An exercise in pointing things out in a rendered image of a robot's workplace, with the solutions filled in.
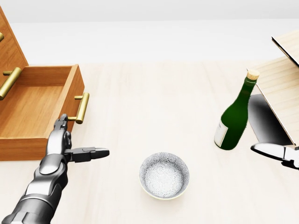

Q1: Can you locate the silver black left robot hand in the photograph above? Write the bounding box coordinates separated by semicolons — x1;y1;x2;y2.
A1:
45;113;110;163

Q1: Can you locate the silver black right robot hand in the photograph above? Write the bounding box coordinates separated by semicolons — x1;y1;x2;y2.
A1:
250;142;299;171

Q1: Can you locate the open wooden drawer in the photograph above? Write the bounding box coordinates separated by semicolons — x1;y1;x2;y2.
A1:
0;64;85;162

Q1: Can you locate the closed wooden drawer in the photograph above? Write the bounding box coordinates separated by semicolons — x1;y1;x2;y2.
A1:
0;44;26;103

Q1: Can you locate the wooden cabinet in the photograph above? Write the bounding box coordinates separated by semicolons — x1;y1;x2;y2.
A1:
0;6;29;105

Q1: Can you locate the green glass bottle with cork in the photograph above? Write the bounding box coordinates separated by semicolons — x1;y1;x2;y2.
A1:
213;69;261;151

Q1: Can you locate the pale wooden stand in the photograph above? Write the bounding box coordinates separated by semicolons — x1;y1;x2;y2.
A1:
246;28;299;147

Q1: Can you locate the grey patterned bowl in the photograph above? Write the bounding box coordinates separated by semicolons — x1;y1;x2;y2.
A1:
139;152;191;200

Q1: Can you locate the brass handle of open drawer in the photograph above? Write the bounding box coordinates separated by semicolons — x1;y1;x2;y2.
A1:
67;92;90;125

